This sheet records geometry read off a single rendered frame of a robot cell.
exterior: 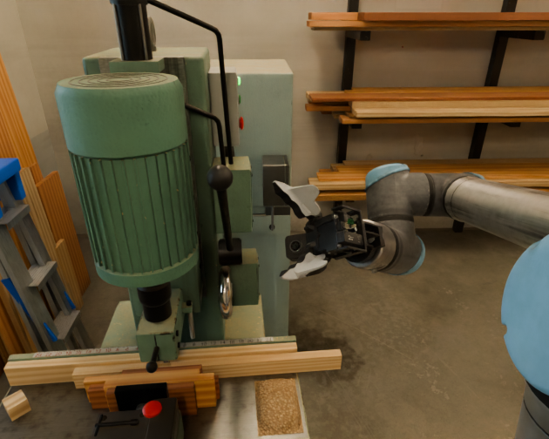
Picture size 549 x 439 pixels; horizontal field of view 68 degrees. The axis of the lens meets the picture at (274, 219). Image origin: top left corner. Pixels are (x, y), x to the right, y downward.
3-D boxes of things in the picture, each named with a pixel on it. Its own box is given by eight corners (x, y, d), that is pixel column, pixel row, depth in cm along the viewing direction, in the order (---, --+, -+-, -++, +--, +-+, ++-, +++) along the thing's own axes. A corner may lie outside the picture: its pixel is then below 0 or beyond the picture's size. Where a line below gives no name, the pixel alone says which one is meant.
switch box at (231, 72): (213, 146, 92) (207, 72, 85) (214, 135, 101) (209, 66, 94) (240, 145, 93) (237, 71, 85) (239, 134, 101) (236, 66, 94)
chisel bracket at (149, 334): (141, 368, 78) (134, 334, 74) (153, 320, 90) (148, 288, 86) (180, 366, 78) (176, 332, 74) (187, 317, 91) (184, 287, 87)
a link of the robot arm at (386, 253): (351, 230, 81) (358, 278, 78) (336, 226, 78) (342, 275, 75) (391, 217, 75) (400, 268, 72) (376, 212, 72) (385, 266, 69)
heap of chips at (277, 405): (257, 436, 74) (257, 426, 73) (254, 381, 85) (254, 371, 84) (303, 432, 75) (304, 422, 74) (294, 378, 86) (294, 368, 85)
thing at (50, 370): (10, 386, 84) (3, 368, 82) (14, 378, 86) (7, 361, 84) (296, 365, 89) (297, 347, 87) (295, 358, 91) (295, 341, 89)
